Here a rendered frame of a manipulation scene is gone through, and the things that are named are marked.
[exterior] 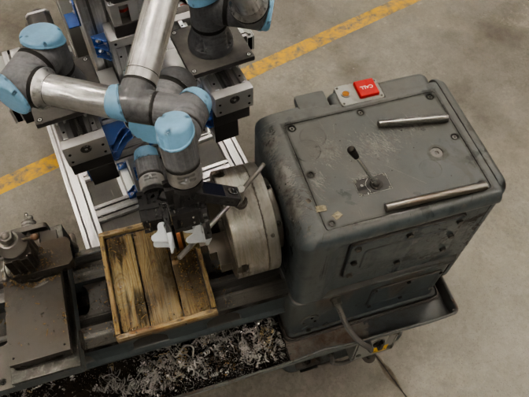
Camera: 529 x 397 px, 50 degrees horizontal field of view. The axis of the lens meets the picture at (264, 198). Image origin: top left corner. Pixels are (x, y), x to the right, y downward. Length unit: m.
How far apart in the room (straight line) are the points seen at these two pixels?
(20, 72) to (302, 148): 0.78
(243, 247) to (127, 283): 0.46
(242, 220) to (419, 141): 0.54
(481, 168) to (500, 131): 1.85
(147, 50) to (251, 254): 0.58
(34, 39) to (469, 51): 2.77
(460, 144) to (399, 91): 0.24
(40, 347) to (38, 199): 1.53
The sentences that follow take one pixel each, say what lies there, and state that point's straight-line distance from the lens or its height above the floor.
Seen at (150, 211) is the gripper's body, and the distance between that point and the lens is 1.64.
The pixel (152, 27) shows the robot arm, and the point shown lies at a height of 1.65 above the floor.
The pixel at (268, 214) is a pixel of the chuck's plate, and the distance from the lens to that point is 1.48.
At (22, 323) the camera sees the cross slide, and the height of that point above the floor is 0.97.
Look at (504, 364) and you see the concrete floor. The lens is 2.82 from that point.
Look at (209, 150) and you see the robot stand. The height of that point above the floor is 0.21.
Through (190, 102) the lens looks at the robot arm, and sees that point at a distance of 1.20.
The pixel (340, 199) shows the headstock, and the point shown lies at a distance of 1.48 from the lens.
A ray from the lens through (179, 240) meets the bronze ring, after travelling 1.59.
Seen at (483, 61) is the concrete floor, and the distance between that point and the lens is 3.82.
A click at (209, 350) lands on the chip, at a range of 2.04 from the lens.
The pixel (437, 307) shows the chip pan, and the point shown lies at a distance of 2.20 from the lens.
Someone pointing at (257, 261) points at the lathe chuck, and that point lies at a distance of 1.53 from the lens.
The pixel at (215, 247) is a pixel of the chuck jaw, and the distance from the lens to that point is 1.57.
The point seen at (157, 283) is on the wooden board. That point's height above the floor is 0.89.
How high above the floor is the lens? 2.50
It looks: 59 degrees down
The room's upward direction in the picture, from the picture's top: 2 degrees clockwise
